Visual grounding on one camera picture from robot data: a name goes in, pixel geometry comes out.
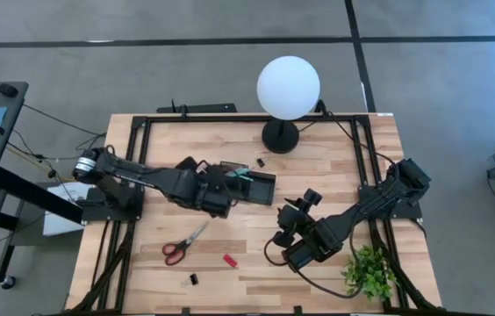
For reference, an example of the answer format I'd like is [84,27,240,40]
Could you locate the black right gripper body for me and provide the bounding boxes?
[272,187,345,272]

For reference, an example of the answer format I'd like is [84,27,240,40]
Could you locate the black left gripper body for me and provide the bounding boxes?
[176,155,245,220]

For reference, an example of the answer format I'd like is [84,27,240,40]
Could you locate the black mesh desk organizer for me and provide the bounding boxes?
[219,160,277,207]

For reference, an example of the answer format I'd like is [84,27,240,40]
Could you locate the red-handled scissors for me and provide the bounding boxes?
[161,221,210,267]

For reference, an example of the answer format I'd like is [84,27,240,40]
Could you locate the green artificial plant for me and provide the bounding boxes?
[340,245,398,303]

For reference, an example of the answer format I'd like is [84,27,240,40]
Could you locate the black power strip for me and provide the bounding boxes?
[155,101,239,115]

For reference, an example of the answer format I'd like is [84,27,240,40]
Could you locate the white globe table lamp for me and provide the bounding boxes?
[255,55,321,155]

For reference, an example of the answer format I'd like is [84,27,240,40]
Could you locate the white paper box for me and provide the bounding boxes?
[42,182,95,238]

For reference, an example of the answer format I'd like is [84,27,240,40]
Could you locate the grey side desk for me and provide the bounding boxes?
[0,81,85,291]

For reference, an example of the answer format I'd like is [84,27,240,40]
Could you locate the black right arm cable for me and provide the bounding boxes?
[262,111,402,300]

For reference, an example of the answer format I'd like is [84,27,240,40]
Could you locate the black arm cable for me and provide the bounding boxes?
[262,111,402,300]
[8,103,108,176]

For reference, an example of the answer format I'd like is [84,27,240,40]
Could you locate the black aluminium table frame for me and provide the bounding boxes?
[70,113,447,316]

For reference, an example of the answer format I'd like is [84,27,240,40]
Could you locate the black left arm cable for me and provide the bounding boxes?
[8,103,108,176]

